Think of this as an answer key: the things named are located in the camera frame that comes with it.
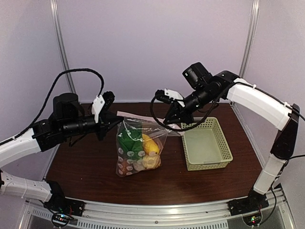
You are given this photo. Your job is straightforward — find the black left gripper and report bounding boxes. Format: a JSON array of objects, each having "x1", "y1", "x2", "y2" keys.
[{"x1": 61, "y1": 111, "x2": 123, "y2": 140}]

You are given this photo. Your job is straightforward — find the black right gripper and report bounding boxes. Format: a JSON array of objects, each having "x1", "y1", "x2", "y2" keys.
[{"x1": 164, "y1": 84, "x2": 218, "y2": 124}]

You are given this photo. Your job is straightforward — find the green bok choy toy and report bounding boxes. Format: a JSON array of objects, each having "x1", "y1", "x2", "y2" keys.
[{"x1": 116, "y1": 121, "x2": 145, "y2": 161}]

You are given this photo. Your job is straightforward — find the clear zip top bag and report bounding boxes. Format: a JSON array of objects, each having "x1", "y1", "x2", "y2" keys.
[{"x1": 116, "y1": 111, "x2": 184, "y2": 177}]

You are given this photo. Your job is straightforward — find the orange mango slice toy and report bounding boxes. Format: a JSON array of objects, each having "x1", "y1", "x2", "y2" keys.
[{"x1": 142, "y1": 134, "x2": 160, "y2": 156}]

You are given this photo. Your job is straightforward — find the brown potato toy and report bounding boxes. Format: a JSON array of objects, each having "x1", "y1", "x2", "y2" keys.
[{"x1": 117, "y1": 160, "x2": 129, "y2": 177}]

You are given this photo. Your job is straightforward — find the beige walnut toy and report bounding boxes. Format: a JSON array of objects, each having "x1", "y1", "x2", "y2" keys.
[{"x1": 142, "y1": 155, "x2": 161, "y2": 169}]

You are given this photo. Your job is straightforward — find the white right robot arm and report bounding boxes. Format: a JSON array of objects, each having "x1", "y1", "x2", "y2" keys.
[{"x1": 150, "y1": 62, "x2": 302, "y2": 211}]

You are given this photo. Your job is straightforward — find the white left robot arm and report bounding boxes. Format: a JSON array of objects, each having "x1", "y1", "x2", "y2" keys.
[{"x1": 0, "y1": 91, "x2": 123, "y2": 212}]

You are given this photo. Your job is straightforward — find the pale green perforated basket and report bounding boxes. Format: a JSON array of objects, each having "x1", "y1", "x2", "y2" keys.
[{"x1": 182, "y1": 117, "x2": 233, "y2": 171}]

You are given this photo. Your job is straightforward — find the left circuit board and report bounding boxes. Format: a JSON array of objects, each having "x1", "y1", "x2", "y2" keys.
[{"x1": 51, "y1": 212, "x2": 74, "y2": 227}]

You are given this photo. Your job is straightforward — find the circuit board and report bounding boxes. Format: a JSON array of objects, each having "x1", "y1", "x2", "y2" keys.
[
  {"x1": 243, "y1": 213, "x2": 262, "y2": 227},
  {"x1": 51, "y1": 212, "x2": 74, "y2": 227}
]

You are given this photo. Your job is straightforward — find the right circuit board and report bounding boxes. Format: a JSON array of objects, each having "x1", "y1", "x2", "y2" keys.
[{"x1": 243, "y1": 213, "x2": 262, "y2": 227}]

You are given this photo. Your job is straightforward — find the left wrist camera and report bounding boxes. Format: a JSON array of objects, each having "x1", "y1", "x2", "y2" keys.
[{"x1": 91, "y1": 91, "x2": 115, "y2": 124}]

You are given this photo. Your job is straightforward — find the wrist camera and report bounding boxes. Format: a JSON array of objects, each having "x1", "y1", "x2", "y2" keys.
[
  {"x1": 91, "y1": 91, "x2": 115, "y2": 124},
  {"x1": 155, "y1": 88, "x2": 185, "y2": 107}
]

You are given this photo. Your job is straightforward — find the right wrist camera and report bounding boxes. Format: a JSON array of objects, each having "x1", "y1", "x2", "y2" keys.
[{"x1": 155, "y1": 88, "x2": 185, "y2": 107}]

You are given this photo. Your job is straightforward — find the black right camera cable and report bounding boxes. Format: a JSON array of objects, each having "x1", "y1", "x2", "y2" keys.
[{"x1": 150, "y1": 81, "x2": 257, "y2": 132}]

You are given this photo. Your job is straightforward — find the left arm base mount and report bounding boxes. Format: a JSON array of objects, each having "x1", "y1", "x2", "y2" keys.
[{"x1": 44, "y1": 194, "x2": 85, "y2": 217}]

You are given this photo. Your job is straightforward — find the aluminium front rail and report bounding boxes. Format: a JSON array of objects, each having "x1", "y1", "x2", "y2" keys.
[{"x1": 17, "y1": 187, "x2": 296, "y2": 229}]

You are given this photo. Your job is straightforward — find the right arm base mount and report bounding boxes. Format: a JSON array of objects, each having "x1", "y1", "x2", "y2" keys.
[{"x1": 228, "y1": 194, "x2": 269, "y2": 216}]

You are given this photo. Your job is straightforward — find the left aluminium corner post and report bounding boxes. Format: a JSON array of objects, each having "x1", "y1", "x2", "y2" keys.
[{"x1": 49, "y1": 0, "x2": 77, "y2": 96}]

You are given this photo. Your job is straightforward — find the aluminium corner post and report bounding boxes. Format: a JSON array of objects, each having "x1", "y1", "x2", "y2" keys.
[
  {"x1": 49, "y1": 0, "x2": 77, "y2": 96},
  {"x1": 239, "y1": 0, "x2": 260, "y2": 78}
]

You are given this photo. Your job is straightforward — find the right aluminium corner post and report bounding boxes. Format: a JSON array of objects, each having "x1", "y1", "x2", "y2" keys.
[{"x1": 239, "y1": 0, "x2": 260, "y2": 78}]

